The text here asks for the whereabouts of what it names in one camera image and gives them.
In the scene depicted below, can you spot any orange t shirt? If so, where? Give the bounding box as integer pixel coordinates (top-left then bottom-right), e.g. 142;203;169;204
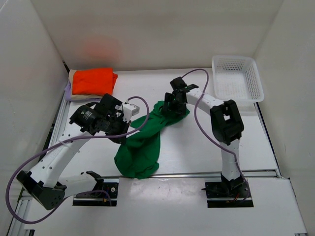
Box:
70;67;118;96

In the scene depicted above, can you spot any beige t shirt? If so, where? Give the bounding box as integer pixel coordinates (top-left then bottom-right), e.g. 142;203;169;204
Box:
64;70;101;101

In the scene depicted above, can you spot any purple t shirt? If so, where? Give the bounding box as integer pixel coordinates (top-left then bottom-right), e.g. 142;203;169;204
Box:
64;82;101;101

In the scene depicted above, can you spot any green t shirt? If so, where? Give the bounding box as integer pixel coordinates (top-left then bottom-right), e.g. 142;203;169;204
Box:
114;101;190;179

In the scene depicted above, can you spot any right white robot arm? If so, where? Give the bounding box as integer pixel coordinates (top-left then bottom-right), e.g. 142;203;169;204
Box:
163;77;244;191

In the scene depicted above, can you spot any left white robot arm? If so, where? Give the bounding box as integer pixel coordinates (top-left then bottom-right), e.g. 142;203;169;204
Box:
17;94;139;210

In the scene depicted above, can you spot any white plastic basket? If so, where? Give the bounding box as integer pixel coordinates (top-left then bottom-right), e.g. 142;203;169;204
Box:
212;55;264;103

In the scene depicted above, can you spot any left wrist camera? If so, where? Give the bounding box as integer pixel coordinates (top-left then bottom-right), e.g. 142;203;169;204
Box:
122;103;140;122

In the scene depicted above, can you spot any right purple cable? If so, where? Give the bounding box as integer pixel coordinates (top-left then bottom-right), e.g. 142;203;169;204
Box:
183;68;251;202

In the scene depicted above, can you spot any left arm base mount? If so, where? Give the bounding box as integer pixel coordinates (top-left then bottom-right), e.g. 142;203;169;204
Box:
72;178;119;207

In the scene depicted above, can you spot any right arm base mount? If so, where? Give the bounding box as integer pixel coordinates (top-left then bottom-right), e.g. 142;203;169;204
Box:
201;182;254;208

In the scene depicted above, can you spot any aluminium frame rail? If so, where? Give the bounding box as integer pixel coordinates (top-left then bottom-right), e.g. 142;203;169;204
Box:
7;98;308;236

